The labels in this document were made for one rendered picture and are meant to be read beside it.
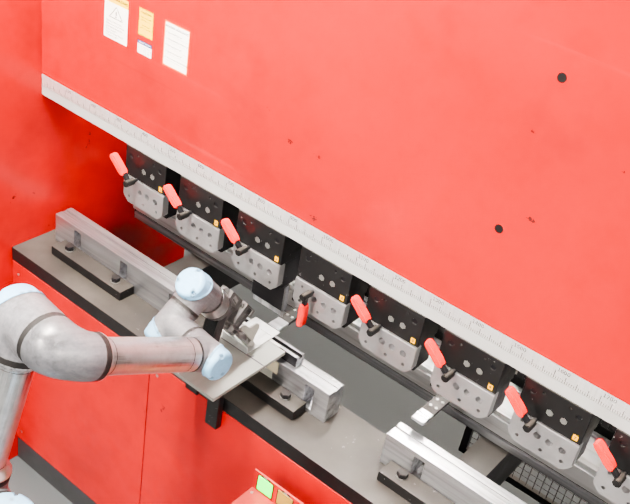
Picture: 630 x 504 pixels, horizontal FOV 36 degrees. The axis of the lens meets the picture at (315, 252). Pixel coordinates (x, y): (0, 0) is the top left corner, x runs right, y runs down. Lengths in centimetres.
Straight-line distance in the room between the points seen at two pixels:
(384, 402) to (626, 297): 217
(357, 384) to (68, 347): 226
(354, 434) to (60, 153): 121
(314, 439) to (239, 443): 22
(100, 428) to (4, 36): 117
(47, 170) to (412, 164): 131
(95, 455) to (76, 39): 128
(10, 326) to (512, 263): 96
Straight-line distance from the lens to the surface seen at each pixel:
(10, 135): 280
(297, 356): 245
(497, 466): 250
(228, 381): 234
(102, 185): 312
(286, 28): 209
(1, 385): 197
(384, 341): 220
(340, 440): 243
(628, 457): 201
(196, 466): 272
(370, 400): 389
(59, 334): 183
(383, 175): 202
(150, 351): 196
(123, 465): 301
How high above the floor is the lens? 255
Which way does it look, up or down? 33 degrees down
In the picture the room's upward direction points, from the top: 10 degrees clockwise
